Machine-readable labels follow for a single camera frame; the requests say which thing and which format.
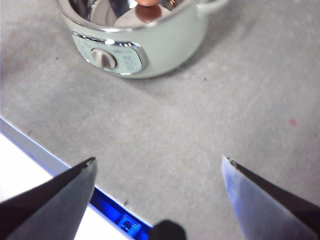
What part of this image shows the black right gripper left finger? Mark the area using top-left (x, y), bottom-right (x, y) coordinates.
top-left (0, 156), bottom-right (98, 240)

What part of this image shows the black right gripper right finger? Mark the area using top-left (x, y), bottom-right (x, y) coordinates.
top-left (220, 155), bottom-right (320, 240)

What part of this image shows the pale green electric pot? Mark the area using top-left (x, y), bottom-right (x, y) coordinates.
top-left (56, 0), bottom-right (230, 80)

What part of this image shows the small ribbed bracket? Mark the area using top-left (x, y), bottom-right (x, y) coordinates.
top-left (118, 216), bottom-right (142, 237)

